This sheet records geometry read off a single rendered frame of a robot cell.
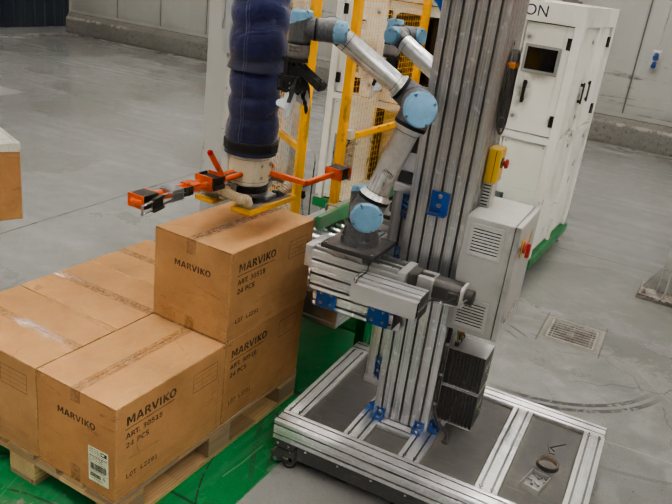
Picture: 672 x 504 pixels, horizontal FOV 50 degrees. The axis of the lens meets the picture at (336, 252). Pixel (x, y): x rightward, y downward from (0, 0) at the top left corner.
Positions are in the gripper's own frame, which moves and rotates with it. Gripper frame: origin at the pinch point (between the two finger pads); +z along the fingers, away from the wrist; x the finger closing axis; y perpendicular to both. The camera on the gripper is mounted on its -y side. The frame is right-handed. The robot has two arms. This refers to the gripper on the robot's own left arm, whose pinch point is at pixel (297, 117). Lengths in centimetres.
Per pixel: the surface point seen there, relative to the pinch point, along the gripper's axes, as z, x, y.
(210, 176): 32, -8, 40
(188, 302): 86, -1, 43
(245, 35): -21.3, -21.0, 36.9
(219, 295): 77, 0, 27
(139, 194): 31, 31, 42
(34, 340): 97, 44, 81
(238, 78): -4.7, -22.0, 39.3
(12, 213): 86, -25, 171
